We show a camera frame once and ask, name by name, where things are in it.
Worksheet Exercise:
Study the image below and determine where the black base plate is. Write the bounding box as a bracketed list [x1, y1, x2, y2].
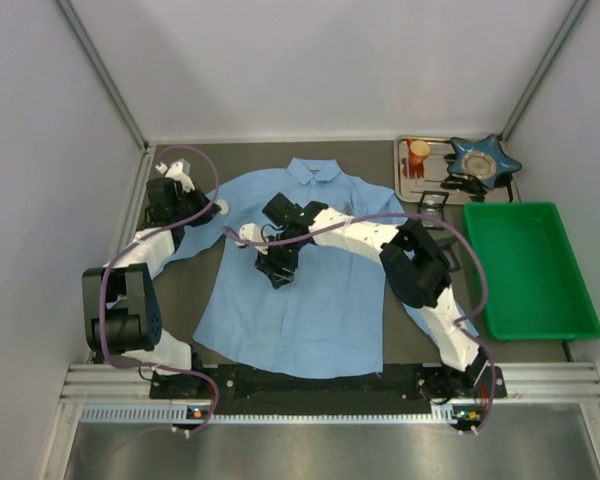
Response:
[149, 362, 511, 416]

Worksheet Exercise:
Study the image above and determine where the aluminium front rail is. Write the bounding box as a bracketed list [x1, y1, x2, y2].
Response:
[60, 362, 600, 426]

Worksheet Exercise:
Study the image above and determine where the black box gold brooch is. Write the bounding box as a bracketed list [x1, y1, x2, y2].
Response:
[417, 190, 449, 221]

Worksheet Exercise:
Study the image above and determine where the blue star-shaped dish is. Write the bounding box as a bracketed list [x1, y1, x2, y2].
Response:
[447, 134, 522, 190]

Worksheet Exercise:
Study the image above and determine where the orange cup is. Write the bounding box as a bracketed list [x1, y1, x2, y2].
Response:
[408, 140, 431, 166]

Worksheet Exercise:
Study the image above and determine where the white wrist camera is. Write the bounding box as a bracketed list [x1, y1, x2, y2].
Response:
[234, 223, 268, 254]
[155, 159, 197, 192]

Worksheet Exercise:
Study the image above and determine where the light blue shirt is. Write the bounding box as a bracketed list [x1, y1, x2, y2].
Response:
[144, 157, 481, 379]

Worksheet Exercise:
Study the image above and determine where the green plastic bin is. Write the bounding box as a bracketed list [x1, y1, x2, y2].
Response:
[464, 202, 600, 341]

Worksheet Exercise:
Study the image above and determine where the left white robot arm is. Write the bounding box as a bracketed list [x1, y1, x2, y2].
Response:
[82, 176, 220, 375]

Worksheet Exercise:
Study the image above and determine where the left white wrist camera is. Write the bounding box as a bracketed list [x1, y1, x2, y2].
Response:
[155, 159, 197, 192]

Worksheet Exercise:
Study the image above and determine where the metal tray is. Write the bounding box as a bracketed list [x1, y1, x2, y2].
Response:
[393, 136, 520, 205]

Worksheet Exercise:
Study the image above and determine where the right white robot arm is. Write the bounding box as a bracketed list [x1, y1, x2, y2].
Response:
[239, 194, 488, 387]

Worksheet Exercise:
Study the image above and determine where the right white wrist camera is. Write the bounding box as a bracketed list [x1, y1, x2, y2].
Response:
[234, 223, 268, 254]

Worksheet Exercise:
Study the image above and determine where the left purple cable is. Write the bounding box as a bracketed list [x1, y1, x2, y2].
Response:
[99, 144, 222, 436]

